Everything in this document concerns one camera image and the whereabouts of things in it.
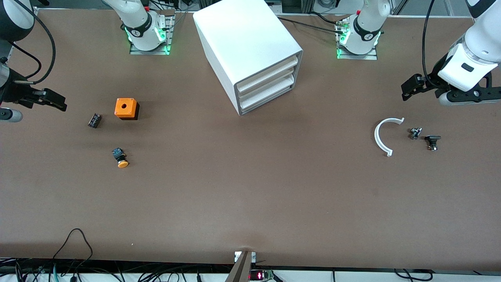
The small grey metal part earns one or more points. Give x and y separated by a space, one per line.
415 133

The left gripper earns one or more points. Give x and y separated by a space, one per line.
429 82

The white drawer cabinet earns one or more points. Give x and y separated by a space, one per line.
246 35

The red LED circuit board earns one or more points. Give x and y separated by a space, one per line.
260 275

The brown camera mount beam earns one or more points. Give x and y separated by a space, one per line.
240 270

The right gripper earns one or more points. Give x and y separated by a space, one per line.
15 94

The small black bracket part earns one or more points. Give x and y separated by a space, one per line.
432 139

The white curved plastic arc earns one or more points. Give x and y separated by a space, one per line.
378 137

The white plastic drawer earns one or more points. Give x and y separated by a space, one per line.
266 95
266 85
266 75

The orange push button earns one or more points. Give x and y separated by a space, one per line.
122 163

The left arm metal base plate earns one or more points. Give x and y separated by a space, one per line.
358 56

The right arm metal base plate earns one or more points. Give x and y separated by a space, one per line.
150 51

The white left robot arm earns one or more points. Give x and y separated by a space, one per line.
368 23

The orange box with hole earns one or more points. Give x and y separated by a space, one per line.
126 107

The small black cylindrical component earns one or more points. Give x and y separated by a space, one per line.
94 120

